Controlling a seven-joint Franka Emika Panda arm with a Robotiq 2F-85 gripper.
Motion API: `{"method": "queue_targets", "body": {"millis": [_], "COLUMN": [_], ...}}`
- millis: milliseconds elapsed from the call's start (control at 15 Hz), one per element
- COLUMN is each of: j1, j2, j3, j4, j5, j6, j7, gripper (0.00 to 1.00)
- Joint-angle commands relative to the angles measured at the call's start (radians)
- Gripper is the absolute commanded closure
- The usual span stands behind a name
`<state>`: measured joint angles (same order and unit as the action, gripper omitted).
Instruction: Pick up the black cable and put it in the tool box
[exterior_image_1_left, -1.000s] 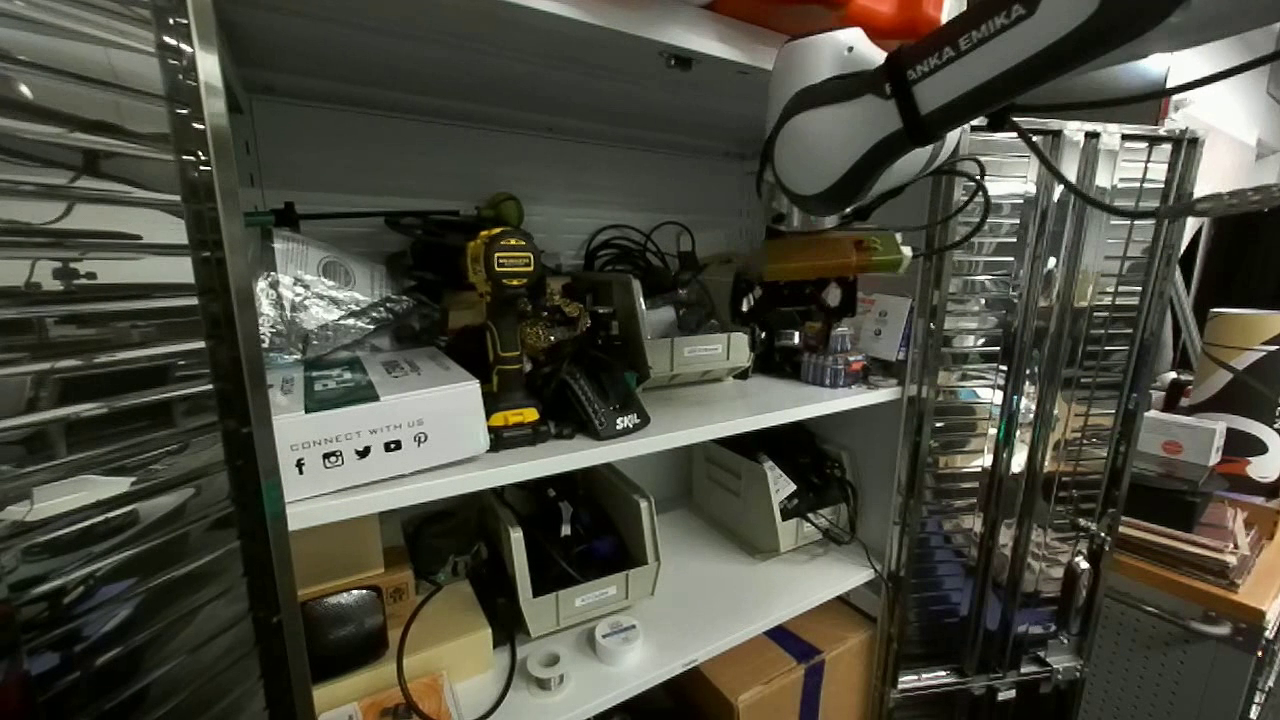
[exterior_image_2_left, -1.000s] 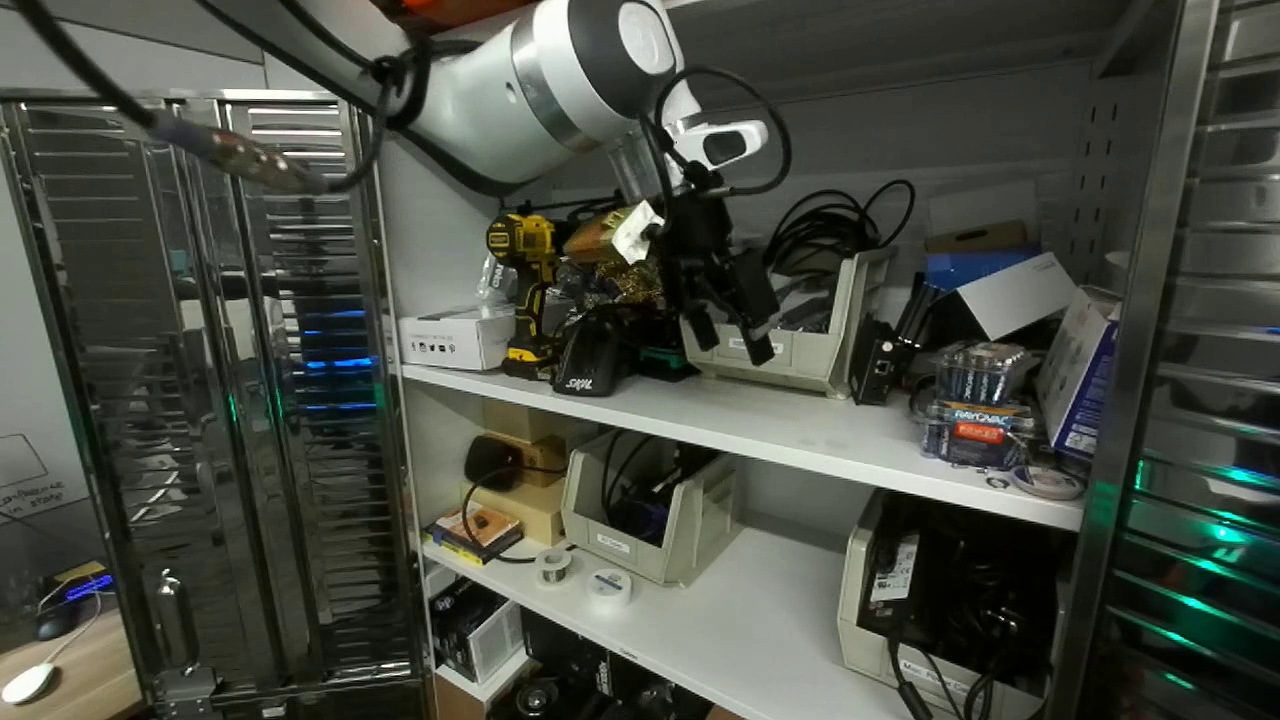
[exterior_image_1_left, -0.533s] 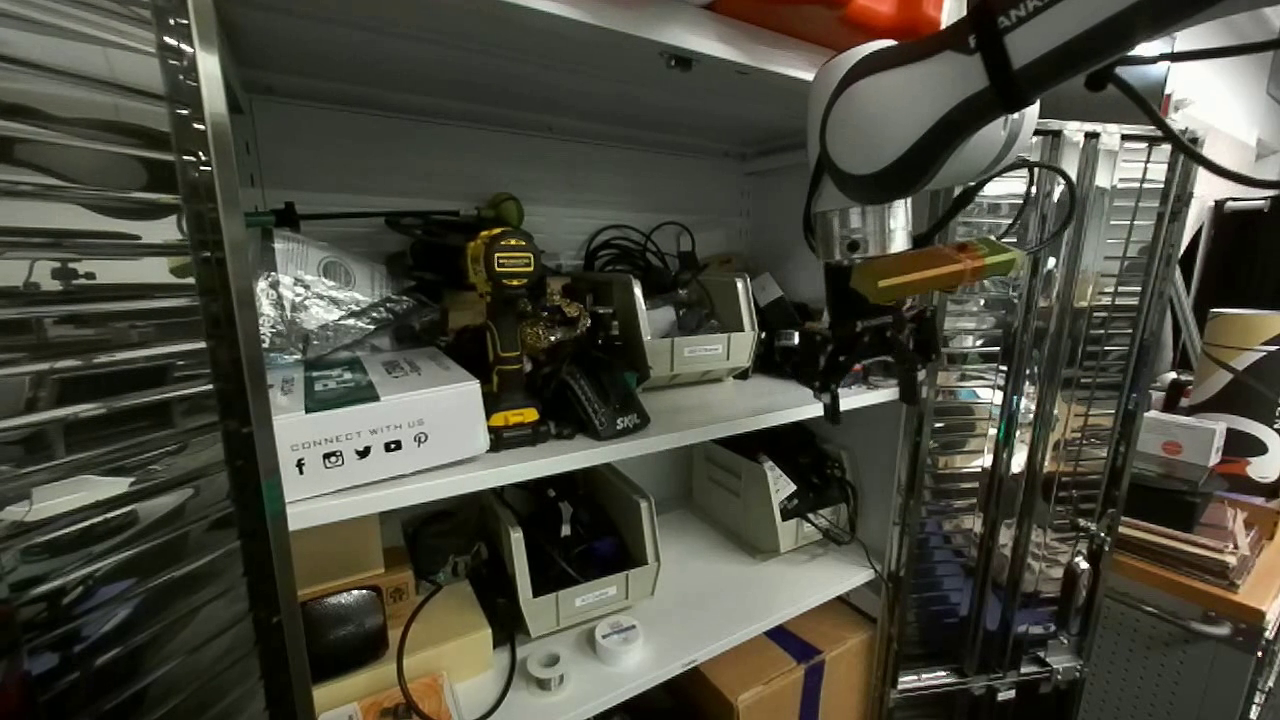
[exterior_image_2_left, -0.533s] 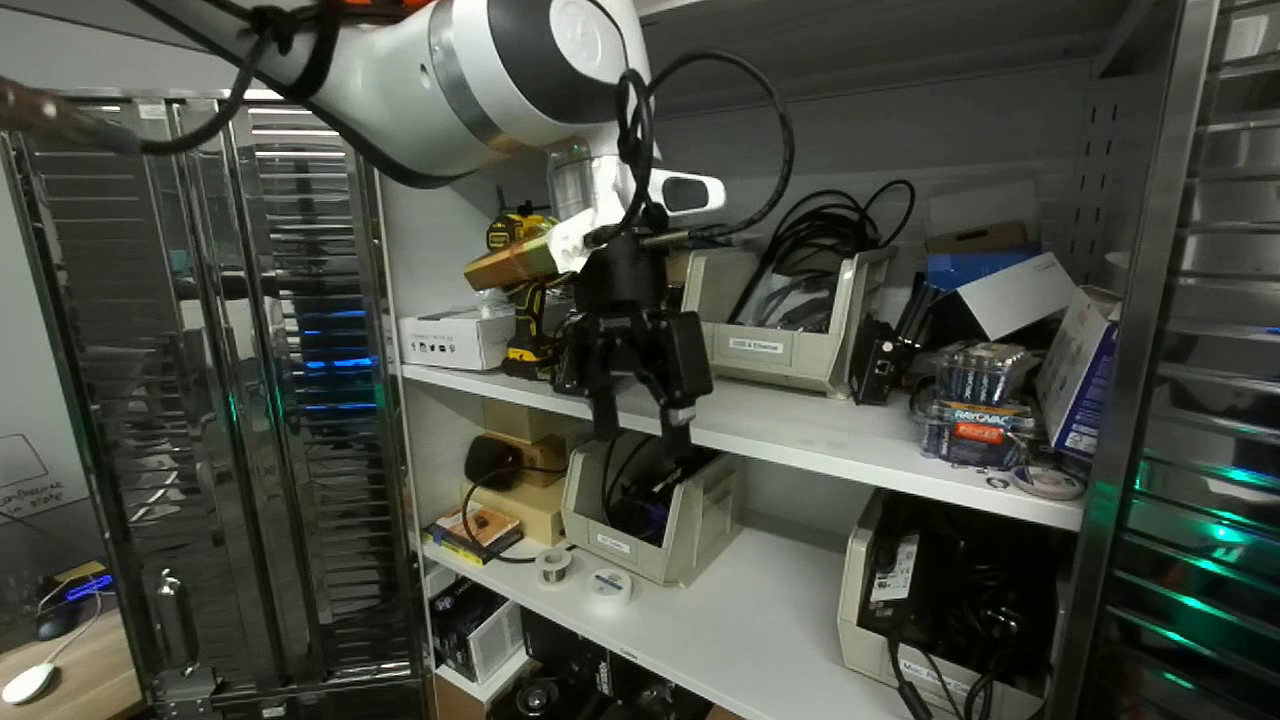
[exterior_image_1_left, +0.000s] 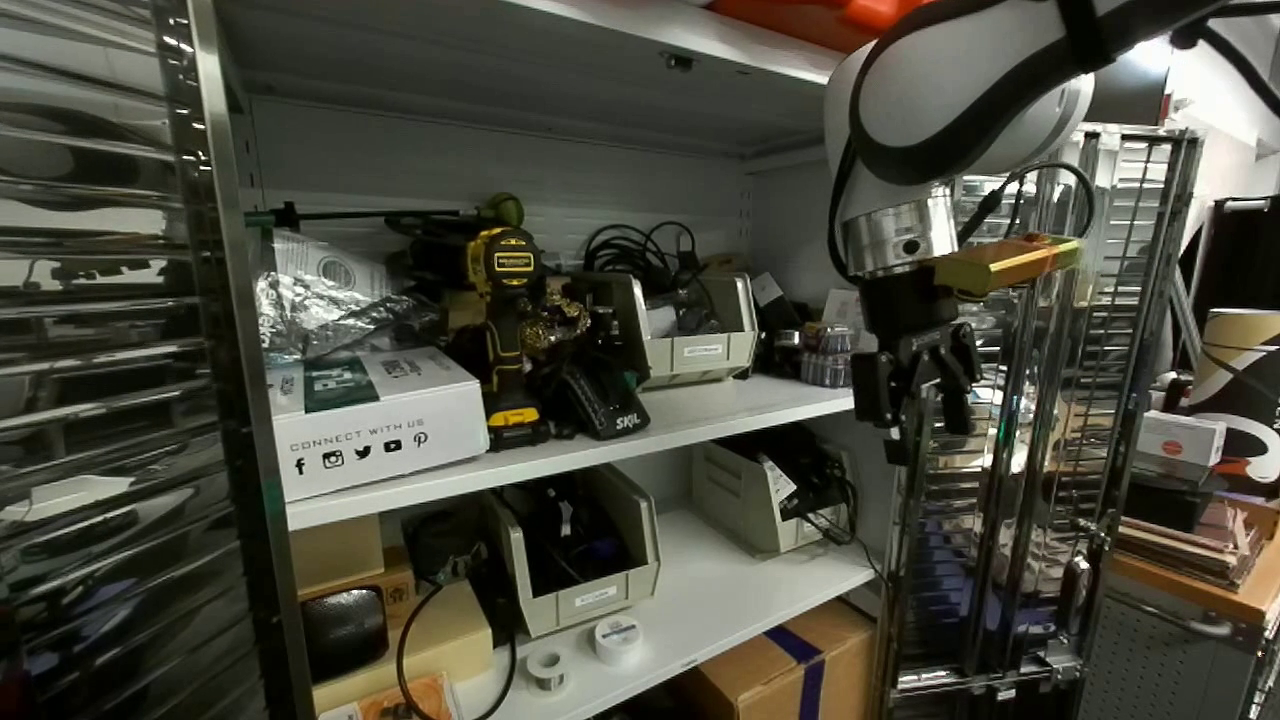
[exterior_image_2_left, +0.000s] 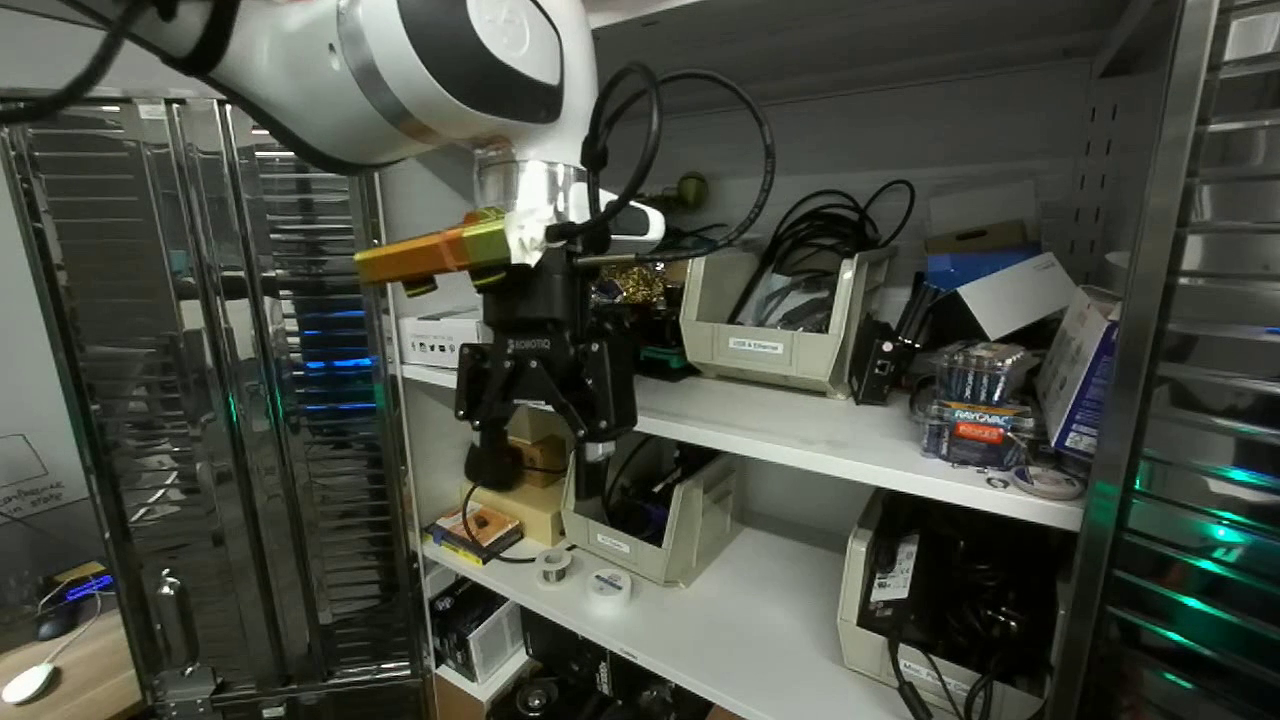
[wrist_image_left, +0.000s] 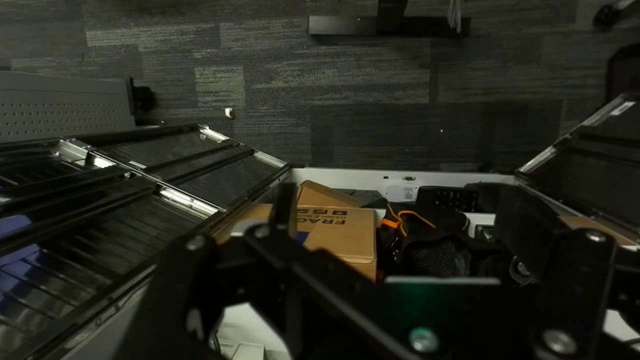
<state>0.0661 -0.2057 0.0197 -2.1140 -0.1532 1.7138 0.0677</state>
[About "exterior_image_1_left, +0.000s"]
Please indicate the small black device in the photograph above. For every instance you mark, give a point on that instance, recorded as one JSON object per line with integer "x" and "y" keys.
{"x": 782, "y": 346}

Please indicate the black green power tool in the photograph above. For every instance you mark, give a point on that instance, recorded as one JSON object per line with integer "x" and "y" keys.
{"x": 434, "y": 262}

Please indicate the grey bin with black parts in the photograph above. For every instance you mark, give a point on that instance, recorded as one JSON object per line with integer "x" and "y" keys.
{"x": 586, "y": 586}

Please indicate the wooden desk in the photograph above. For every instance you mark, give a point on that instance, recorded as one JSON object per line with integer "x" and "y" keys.
{"x": 1202, "y": 581}

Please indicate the white box with red label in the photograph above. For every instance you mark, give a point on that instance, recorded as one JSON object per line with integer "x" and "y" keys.
{"x": 1183, "y": 443}

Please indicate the steel slatted rack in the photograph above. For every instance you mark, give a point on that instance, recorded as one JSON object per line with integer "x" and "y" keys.
{"x": 93, "y": 400}

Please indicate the flat box with orange edge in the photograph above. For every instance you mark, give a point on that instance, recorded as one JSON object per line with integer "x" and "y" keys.
{"x": 401, "y": 702}

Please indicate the metal tray rack cart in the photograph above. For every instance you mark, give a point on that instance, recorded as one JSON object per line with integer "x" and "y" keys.
{"x": 1132, "y": 267}

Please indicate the cardboard box with blue tape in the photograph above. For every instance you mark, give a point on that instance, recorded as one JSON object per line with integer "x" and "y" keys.
{"x": 785, "y": 667}

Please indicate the silver plastic bag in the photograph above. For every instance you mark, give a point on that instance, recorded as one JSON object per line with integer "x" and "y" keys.
{"x": 312, "y": 311}

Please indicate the beige tape roll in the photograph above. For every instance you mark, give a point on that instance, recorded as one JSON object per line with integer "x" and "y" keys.
{"x": 1246, "y": 336}

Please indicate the orange plastic case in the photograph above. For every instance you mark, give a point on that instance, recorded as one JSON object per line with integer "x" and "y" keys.
{"x": 800, "y": 18}

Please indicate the white tape roll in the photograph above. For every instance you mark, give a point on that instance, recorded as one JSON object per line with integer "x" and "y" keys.
{"x": 617, "y": 642}

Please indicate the grey tool box bin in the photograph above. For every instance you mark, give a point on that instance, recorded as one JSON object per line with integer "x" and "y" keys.
{"x": 692, "y": 348}

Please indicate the pack of batteries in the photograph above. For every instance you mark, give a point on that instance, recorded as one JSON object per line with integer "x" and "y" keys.
{"x": 831, "y": 363}

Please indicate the black rounded case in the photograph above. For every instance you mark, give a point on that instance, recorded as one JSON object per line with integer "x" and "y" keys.
{"x": 344, "y": 629}

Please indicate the metal shelving unit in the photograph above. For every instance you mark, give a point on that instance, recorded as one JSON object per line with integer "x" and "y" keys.
{"x": 225, "y": 334}

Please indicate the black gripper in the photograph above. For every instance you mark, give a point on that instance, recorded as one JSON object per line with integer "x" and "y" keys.
{"x": 915, "y": 313}

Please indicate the small grey tape roll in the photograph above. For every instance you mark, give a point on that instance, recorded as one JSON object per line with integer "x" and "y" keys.
{"x": 544, "y": 667}

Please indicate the white box with social icons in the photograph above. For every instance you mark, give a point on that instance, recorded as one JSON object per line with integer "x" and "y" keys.
{"x": 373, "y": 423}

